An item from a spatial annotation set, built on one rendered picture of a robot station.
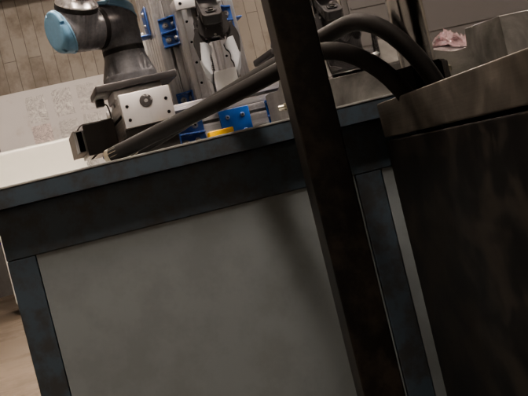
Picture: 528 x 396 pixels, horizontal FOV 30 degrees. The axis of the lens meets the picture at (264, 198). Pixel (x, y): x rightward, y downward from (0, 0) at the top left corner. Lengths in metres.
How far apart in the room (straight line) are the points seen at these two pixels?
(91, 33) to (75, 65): 8.55
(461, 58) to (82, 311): 0.99
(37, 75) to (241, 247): 9.53
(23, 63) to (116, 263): 9.53
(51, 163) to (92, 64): 3.04
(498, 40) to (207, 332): 0.85
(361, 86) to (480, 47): 0.33
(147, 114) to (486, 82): 1.50
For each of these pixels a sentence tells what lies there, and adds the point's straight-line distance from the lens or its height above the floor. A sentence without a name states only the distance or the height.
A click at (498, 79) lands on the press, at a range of 1.18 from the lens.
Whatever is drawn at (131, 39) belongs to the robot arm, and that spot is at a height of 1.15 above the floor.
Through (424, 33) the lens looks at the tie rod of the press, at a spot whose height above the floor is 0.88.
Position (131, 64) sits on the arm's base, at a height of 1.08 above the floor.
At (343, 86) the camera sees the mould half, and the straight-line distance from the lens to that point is 1.92.
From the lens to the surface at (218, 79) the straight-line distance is 2.22.
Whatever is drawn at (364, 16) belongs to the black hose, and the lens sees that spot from 1.63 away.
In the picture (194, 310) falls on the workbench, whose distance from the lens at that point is 1.77.
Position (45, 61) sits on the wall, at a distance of 11.25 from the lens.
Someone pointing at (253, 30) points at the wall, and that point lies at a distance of 11.60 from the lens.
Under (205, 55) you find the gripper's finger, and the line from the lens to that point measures 2.25.
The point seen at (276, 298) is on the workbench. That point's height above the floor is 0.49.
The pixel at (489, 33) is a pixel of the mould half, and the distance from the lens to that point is 2.12.
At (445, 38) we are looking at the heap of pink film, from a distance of 2.34.
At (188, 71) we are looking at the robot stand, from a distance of 2.89.
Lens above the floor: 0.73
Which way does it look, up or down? 2 degrees down
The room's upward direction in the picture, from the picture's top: 14 degrees counter-clockwise
